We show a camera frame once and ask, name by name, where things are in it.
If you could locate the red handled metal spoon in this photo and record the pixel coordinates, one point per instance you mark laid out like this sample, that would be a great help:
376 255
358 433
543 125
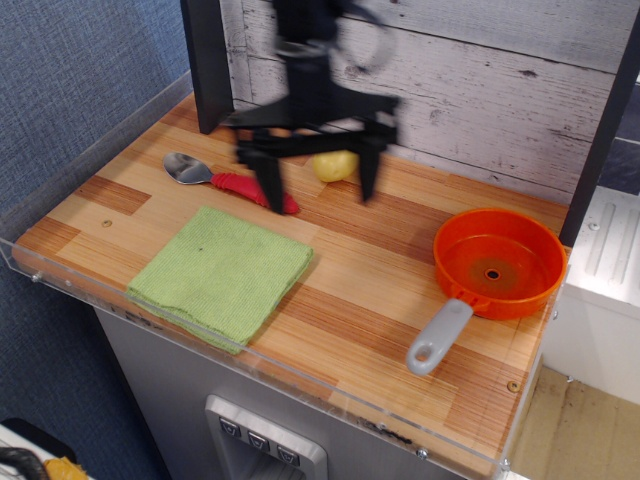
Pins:
187 170

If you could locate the yellow potato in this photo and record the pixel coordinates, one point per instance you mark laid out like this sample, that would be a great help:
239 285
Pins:
334 166

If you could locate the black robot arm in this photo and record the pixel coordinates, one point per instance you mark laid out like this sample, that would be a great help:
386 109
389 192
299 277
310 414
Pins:
306 29

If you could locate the clear acrylic table guard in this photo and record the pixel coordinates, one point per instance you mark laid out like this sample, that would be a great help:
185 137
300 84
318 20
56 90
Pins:
339 337

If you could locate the dark right vertical post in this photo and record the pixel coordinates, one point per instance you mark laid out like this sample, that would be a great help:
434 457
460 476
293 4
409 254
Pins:
609 123

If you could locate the orange pot grey handle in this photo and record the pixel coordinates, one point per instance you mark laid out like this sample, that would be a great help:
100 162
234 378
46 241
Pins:
489 262

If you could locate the white side cabinet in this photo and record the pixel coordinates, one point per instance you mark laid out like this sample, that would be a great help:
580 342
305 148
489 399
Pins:
594 334

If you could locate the yellow black object bottom left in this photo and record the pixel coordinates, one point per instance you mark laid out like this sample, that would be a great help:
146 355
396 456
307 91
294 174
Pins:
28 452

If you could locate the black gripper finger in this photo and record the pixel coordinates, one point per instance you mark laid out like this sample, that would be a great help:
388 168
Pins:
369 161
267 172

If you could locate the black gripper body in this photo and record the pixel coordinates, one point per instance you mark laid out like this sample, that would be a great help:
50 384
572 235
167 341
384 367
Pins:
318 115

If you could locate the grey cabinet with dispenser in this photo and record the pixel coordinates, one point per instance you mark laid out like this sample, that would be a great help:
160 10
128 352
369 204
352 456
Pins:
213 421

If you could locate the green cloth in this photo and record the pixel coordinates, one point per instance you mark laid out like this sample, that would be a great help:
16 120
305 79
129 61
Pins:
220 278

